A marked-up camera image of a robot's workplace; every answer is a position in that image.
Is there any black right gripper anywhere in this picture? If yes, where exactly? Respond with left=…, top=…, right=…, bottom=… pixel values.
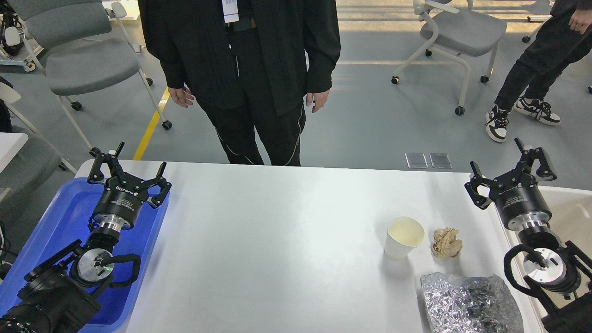
left=464, top=138, right=557, bottom=230

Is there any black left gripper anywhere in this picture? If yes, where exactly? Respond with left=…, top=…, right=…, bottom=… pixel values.
left=87, top=142, right=172, bottom=230

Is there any white paper cup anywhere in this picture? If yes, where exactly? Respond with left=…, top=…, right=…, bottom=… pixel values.
left=383, top=216, right=425, bottom=261

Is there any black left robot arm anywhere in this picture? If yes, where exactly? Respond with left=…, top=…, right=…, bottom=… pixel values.
left=1, top=143, right=172, bottom=333

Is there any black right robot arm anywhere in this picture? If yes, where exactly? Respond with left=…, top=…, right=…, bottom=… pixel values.
left=464, top=138, right=592, bottom=333

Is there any white plastic bin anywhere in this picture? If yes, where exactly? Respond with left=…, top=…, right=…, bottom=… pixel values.
left=514, top=187, right=591, bottom=318

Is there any blue plastic tray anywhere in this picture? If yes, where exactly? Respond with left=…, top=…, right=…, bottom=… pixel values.
left=0, top=178, right=169, bottom=333

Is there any right metal floor plate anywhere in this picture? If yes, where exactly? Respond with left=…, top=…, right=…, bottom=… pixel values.
left=429, top=153, right=452, bottom=169

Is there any metal floor plate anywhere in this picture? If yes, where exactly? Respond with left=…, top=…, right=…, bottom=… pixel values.
left=405, top=152, right=429, bottom=169
left=429, top=153, right=452, bottom=169

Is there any crumpled brown paper ball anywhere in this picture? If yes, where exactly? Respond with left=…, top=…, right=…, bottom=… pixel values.
left=432, top=228, right=463, bottom=259

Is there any left metal floor plate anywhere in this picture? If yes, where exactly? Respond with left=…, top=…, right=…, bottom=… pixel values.
left=405, top=152, right=429, bottom=169

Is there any crumpled silver foil bag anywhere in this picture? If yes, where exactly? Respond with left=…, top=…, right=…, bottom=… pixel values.
left=420, top=272, right=524, bottom=333

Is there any grey chair right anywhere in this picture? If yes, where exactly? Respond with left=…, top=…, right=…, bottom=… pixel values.
left=391, top=0, right=507, bottom=116

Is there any grey chair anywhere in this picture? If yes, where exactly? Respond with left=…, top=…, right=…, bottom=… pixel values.
left=391, top=0, right=507, bottom=116
left=9, top=0, right=144, bottom=154

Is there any grey chair left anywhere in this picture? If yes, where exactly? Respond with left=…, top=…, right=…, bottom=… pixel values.
left=9, top=0, right=144, bottom=154

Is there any person with black-white sneakers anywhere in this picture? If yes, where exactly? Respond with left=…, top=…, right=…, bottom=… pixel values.
left=485, top=0, right=592, bottom=143

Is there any person in black clothes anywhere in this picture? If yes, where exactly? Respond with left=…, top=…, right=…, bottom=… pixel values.
left=138, top=0, right=342, bottom=167

